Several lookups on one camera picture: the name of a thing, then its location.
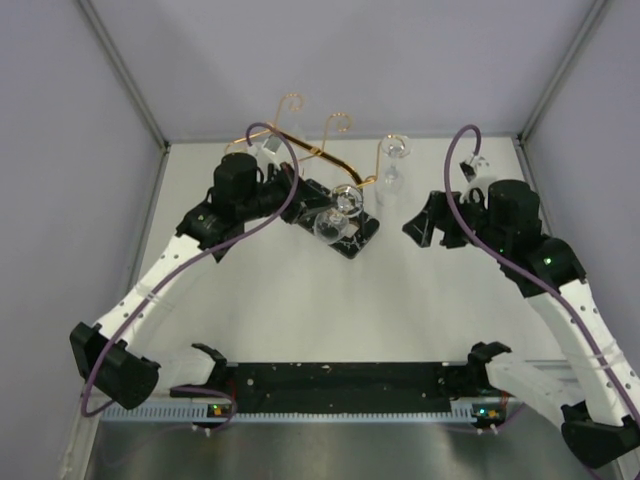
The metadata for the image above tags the clear glass on right hook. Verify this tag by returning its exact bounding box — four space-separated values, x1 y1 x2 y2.
374 134 412 206

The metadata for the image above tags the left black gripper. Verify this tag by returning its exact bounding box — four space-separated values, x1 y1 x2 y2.
238 162 337 225

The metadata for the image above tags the purple cable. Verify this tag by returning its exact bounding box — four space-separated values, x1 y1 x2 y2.
80 122 300 417
444 124 640 469

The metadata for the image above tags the black marble rack base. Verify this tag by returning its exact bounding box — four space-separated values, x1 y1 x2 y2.
298 180 380 260

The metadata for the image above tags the fluted clear champagne glass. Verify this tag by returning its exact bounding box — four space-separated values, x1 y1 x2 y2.
291 115 307 141

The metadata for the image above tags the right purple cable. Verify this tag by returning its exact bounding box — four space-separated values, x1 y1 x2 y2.
444 124 640 469

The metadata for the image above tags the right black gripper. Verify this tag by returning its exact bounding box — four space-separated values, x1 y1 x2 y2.
403 189 509 256

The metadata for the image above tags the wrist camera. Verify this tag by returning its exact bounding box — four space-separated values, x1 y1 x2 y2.
248 135 282 171
459 155 496 194

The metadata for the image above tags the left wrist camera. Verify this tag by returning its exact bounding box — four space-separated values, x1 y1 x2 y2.
248 135 282 171

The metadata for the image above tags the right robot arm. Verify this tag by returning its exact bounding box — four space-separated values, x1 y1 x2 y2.
402 180 639 469

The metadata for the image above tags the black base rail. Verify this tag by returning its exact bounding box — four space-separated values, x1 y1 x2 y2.
169 360 506 416

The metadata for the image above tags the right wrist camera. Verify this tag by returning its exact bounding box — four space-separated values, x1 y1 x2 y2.
459 155 496 194

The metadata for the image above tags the gold wire glass rack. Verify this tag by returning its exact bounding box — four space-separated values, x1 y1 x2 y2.
223 93 409 201

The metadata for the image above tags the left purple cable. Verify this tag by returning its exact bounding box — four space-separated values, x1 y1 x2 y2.
80 122 300 417

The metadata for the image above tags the grey slotted cable duct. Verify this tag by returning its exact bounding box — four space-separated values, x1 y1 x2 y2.
102 402 506 425

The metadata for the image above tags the round clear wine glass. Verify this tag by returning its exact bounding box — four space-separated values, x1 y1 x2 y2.
313 184 364 245

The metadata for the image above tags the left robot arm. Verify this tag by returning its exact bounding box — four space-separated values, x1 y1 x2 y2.
70 153 334 409

